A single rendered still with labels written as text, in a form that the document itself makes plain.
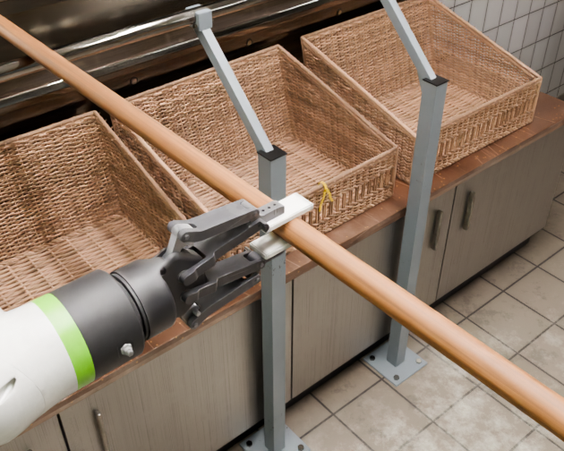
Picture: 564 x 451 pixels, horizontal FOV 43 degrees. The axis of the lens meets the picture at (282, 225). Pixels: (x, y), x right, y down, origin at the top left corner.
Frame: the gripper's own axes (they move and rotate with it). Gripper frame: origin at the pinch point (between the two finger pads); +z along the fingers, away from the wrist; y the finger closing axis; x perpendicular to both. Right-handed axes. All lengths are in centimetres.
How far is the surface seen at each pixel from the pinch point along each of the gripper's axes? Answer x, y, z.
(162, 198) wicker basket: -67, 43, 23
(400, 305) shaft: 17.9, -1.1, -0.5
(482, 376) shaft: 28.0, -0.2, -1.0
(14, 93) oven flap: -98, 25, 8
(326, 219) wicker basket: -50, 57, 58
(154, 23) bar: -63, 2, 24
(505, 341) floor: -24, 119, 116
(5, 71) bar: -64, 3, -5
